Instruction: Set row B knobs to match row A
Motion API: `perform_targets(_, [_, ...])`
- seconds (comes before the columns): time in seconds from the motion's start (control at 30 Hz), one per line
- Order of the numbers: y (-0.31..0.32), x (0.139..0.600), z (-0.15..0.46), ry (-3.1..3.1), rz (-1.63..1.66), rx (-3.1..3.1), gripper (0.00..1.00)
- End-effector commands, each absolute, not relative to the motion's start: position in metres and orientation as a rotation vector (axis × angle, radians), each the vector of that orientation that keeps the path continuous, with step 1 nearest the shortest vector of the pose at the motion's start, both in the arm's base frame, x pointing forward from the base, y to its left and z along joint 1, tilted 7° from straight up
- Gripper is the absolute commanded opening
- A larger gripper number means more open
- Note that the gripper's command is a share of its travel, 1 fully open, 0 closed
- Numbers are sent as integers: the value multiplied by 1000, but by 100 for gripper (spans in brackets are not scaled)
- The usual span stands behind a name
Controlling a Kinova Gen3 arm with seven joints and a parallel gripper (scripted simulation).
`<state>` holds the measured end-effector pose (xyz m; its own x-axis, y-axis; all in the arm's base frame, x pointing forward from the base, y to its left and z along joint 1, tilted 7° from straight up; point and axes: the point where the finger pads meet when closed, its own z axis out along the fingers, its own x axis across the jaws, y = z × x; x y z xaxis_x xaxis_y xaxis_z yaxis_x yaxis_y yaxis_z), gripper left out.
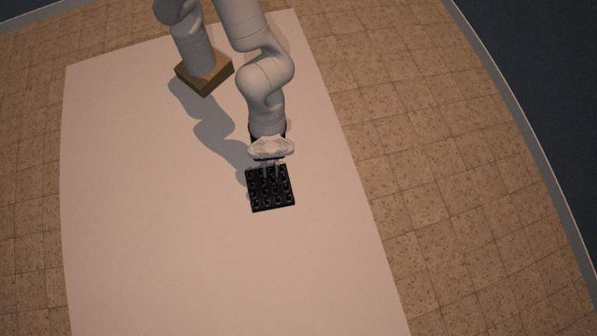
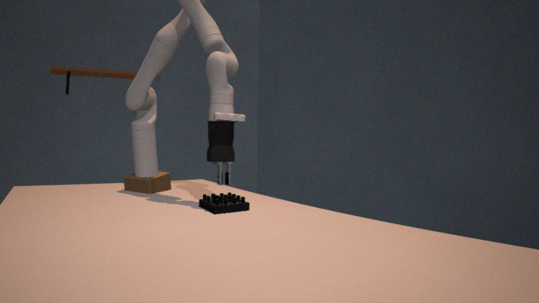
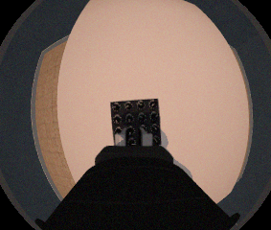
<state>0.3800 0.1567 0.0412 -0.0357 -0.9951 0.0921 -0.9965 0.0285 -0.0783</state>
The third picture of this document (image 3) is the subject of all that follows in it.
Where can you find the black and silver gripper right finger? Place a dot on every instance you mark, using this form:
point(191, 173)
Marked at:
point(145, 139)

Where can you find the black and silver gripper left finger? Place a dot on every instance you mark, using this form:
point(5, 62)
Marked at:
point(121, 138)

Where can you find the black knob box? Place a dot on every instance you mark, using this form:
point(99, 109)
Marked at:
point(149, 120)

